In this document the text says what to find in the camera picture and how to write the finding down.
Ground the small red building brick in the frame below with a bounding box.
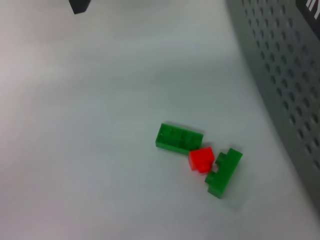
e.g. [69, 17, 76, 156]
[188, 147, 216, 174]

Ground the grey-green perforated storage bin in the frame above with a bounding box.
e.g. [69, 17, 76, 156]
[226, 0, 320, 218]

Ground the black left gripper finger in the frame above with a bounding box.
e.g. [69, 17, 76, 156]
[68, 0, 92, 15]

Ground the small green building brick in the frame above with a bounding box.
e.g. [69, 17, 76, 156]
[154, 121, 205, 155]

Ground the long green building brick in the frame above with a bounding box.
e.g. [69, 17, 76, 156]
[204, 147, 243, 200]

